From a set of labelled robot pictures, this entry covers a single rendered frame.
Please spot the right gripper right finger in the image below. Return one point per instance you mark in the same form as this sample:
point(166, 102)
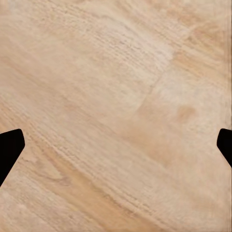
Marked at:
point(224, 144)

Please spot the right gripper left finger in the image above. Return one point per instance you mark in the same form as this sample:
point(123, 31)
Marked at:
point(11, 145)

